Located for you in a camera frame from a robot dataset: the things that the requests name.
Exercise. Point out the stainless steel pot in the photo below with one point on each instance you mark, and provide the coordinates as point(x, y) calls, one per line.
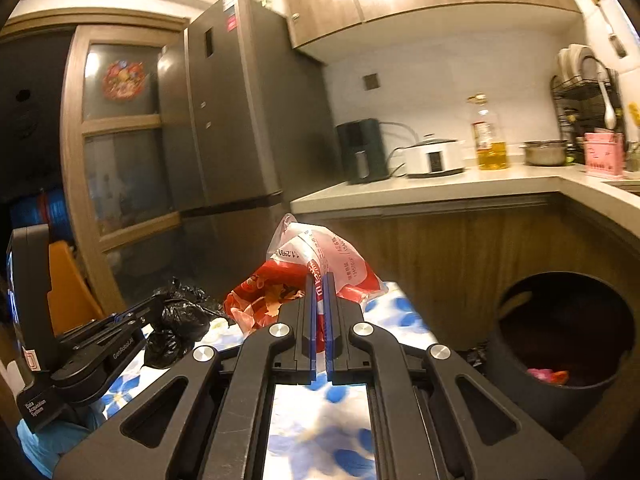
point(552, 153)

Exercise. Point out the pink utensil holder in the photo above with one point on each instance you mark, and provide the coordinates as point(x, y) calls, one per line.
point(604, 153)

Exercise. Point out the pink plastic bag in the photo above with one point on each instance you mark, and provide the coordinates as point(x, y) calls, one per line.
point(551, 377)

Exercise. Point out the wooden framed glass door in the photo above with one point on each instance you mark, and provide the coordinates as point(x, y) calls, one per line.
point(123, 215)

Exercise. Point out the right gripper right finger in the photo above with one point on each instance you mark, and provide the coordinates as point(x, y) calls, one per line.
point(432, 415)

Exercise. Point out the wooden upper cabinet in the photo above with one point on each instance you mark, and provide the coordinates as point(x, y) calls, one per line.
point(331, 30)

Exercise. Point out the black plastic bag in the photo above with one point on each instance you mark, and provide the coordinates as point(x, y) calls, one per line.
point(180, 316)

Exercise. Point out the wall power socket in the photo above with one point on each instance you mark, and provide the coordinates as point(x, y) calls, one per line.
point(371, 81)

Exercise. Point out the black air fryer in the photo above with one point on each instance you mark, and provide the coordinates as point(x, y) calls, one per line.
point(362, 151)

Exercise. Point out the small red white snack bag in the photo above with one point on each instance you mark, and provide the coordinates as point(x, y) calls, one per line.
point(299, 252)

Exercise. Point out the orange chair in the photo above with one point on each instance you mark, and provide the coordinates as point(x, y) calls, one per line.
point(71, 303)

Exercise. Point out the white rice cooker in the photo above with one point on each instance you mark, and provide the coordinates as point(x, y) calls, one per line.
point(434, 157)

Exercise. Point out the dark grey refrigerator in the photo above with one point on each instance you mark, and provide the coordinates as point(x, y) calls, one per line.
point(247, 129)

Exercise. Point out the cooking oil bottle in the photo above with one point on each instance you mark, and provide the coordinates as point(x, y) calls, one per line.
point(490, 144)

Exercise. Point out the wooden lower cabinet counter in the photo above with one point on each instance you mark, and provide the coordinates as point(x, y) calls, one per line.
point(455, 244)

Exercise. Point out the hanging metal spatula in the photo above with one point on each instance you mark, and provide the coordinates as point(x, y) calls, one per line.
point(615, 42)

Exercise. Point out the black dish rack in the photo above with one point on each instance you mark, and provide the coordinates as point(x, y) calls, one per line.
point(577, 99)

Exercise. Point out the red round door decoration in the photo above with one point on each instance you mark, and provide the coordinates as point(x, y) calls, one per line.
point(123, 80)

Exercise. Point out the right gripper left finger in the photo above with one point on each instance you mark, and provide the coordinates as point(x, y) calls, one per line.
point(208, 416)

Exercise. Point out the black trash bin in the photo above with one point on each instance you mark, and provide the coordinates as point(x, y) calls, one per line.
point(562, 321)

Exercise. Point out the floral blue white tablecloth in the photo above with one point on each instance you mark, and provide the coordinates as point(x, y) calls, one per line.
point(323, 431)

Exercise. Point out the white ladle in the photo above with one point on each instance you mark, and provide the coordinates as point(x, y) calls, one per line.
point(610, 119)

